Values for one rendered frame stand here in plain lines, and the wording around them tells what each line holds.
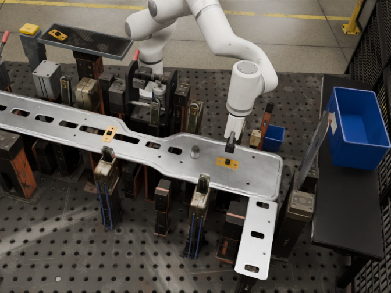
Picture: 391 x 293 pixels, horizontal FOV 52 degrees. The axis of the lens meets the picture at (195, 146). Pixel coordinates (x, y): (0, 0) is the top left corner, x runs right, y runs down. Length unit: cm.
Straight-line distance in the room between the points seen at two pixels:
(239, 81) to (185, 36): 282
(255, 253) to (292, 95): 123
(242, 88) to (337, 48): 309
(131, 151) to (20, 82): 104
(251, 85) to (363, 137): 67
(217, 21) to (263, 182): 58
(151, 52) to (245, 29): 237
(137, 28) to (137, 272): 100
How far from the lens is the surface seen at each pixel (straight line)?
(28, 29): 189
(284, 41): 411
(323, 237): 136
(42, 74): 171
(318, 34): 436
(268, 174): 148
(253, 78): 116
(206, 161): 148
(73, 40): 178
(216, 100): 219
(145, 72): 154
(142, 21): 176
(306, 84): 243
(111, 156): 140
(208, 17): 127
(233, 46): 125
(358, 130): 173
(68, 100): 172
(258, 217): 137
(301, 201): 137
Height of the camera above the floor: 213
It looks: 48 degrees down
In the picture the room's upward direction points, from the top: 6 degrees clockwise
